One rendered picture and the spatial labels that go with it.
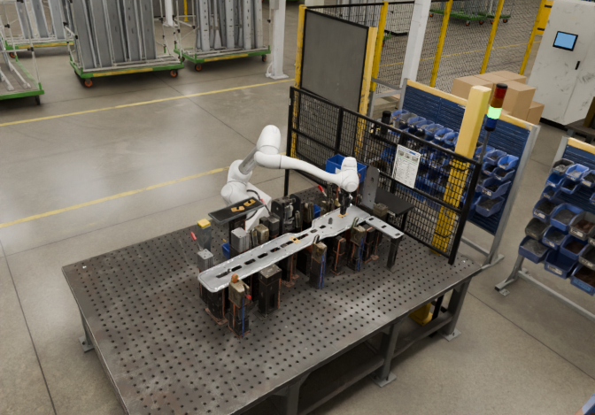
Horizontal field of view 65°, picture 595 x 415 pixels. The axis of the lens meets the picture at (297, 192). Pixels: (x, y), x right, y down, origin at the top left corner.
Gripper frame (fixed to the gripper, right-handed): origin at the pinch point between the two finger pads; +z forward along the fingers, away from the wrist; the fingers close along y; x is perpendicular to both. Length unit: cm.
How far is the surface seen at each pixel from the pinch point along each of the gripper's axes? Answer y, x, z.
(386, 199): 6.2, 43.0, 3.4
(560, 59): -101, 639, -6
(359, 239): 23.9, -7.9, 8.8
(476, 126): 53, 60, -70
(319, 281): 21, -41, 31
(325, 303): 35, -48, 37
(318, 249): 19.0, -43.1, 4.1
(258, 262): 4, -80, 7
